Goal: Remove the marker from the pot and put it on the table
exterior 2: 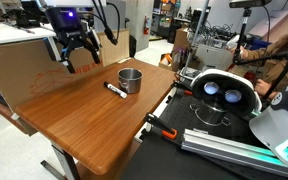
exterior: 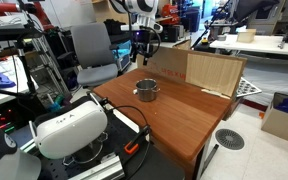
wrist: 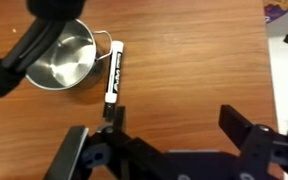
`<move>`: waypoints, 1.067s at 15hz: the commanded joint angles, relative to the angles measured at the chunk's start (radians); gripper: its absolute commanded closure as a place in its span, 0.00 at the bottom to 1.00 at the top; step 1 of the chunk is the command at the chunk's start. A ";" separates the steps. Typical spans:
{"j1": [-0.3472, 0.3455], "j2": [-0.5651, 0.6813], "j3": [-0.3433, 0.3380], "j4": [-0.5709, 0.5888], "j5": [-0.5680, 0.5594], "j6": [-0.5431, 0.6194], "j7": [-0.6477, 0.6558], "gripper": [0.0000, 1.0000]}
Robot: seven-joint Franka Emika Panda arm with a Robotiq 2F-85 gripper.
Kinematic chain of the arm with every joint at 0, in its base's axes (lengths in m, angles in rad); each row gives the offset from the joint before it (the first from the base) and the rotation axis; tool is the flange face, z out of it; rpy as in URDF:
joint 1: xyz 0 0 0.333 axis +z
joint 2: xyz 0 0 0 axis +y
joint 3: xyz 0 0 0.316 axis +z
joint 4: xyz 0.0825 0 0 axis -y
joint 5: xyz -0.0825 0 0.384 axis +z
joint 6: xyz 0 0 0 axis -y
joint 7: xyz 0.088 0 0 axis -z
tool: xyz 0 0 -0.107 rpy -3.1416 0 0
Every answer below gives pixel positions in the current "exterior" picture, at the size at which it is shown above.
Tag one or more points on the white perforated plate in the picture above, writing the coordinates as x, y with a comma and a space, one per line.
249, 88

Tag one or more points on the teal storage box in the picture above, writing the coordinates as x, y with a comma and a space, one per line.
122, 53

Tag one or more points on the white black Franka robot arm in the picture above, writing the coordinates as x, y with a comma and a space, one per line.
150, 18

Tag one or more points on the long aluminium extrusion bar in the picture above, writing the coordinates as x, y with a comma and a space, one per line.
100, 170

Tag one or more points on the grey office chair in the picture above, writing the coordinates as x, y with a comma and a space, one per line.
90, 43

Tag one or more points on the black perforated mounting board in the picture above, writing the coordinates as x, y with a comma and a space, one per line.
119, 131

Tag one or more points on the round metal floor drain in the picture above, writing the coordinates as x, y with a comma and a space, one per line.
230, 139

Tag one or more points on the small light wooden box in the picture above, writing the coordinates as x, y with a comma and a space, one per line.
246, 36

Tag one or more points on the light wood grain panel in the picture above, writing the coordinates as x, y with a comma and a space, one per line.
214, 73

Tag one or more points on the black tripod stand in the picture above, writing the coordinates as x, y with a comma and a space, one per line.
26, 71

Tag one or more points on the small brown cardboard box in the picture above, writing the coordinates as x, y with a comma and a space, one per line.
182, 45

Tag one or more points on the grey metal rack frame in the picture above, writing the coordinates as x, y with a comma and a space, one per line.
47, 68

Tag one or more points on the short aluminium extrusion bracket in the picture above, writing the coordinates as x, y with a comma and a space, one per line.
95, 99

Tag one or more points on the open cardboard box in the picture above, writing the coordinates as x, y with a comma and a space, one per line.
280, 126

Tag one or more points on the grey and black rounded housing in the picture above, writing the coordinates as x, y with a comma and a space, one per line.
14, 166

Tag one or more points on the black bin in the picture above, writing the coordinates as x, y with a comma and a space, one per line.
190, 20

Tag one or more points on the black device with red lights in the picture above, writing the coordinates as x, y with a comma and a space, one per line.
4, 120

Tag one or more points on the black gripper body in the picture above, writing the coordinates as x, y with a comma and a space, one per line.
140, 40

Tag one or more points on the yellow emergency stop button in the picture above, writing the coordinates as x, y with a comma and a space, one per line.
204, 40

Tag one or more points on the black orange bar clamp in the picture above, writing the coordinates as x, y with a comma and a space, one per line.
130, 147

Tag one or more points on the black metal table leg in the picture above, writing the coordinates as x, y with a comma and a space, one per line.
210, 160

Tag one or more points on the red robot arm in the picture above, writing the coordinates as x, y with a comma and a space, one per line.
4, 7

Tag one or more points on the blue cloth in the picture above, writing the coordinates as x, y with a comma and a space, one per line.
4, 80

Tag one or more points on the white work table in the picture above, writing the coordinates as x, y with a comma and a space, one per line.
260, 45

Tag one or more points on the white VR headset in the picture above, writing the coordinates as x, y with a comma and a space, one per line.
70, 130

